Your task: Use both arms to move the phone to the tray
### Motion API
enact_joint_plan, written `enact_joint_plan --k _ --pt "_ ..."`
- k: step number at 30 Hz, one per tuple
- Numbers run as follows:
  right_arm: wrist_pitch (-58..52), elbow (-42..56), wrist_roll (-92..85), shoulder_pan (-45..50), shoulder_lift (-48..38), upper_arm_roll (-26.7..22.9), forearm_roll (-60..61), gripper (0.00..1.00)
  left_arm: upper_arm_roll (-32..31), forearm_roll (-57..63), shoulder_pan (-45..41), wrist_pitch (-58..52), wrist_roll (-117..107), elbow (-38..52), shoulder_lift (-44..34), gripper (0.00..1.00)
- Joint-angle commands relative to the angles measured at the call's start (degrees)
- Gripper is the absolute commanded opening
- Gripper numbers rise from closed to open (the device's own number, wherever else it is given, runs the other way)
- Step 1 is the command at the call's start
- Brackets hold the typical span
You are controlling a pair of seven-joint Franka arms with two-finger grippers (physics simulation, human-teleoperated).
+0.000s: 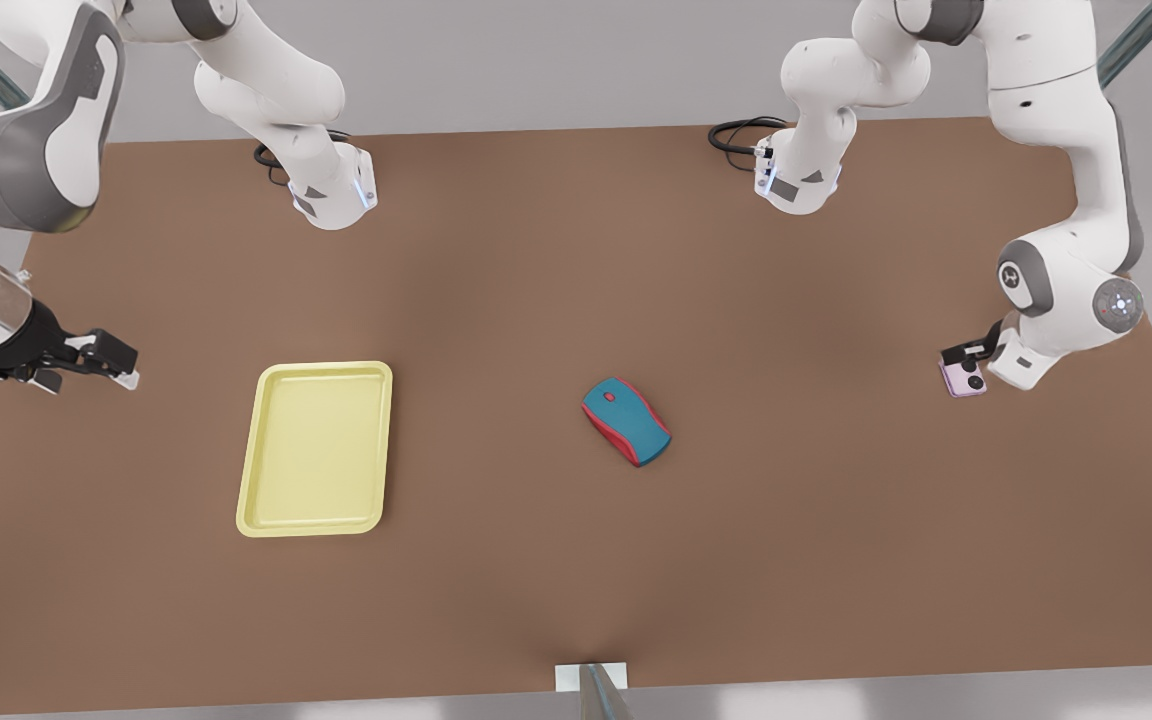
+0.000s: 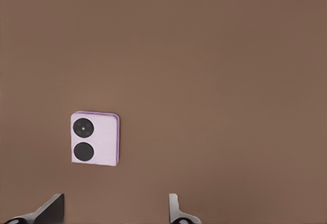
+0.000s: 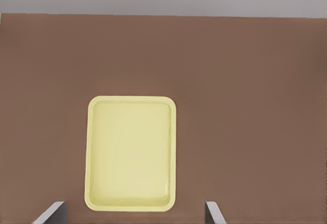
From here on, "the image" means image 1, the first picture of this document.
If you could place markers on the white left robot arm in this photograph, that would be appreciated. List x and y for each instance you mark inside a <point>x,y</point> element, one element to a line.
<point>1056,110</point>

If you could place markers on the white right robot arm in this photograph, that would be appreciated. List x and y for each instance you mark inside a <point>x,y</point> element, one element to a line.
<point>46,140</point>

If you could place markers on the yellow rectangular tray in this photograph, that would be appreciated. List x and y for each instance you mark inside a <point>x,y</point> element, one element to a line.
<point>316,450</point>

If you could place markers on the teal and red computer mouse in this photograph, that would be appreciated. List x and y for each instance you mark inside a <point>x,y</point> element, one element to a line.
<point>629,425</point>

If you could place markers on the small lilac camera box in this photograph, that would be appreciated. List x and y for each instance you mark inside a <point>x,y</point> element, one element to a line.
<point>963,380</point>

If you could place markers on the white frame post foot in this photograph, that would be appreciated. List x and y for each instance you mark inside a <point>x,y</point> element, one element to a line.
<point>568,677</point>

